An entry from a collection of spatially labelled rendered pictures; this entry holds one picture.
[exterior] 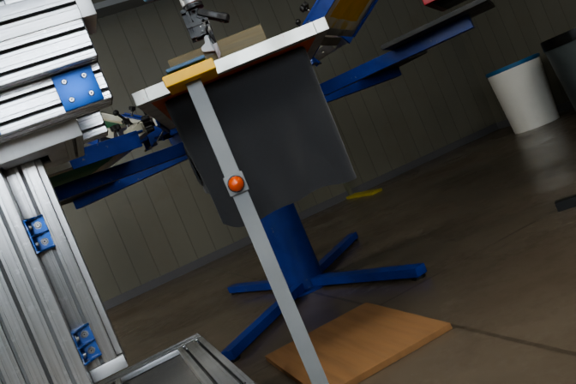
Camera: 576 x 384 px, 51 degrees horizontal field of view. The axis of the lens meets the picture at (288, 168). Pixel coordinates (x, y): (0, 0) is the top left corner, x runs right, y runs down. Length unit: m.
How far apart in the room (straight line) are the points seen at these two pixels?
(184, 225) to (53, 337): 4.63
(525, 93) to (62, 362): 5.33
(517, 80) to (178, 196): 3.50
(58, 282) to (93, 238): 4.47
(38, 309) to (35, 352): 0.10
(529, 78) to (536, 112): 0.34
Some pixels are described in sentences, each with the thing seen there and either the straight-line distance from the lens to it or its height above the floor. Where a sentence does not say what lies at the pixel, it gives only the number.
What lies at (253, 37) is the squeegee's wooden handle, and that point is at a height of 1.11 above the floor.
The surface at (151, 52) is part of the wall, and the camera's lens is 6.39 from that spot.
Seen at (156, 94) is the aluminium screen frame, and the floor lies 0.96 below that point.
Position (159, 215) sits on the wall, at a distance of 6.12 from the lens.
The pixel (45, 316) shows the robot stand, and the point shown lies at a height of 0.53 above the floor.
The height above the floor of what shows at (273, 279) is 0.40.
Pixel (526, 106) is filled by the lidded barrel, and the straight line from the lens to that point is 6.29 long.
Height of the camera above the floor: 0.66
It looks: 1 degrees down
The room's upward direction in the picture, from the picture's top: 23 degrees counter-clockwise
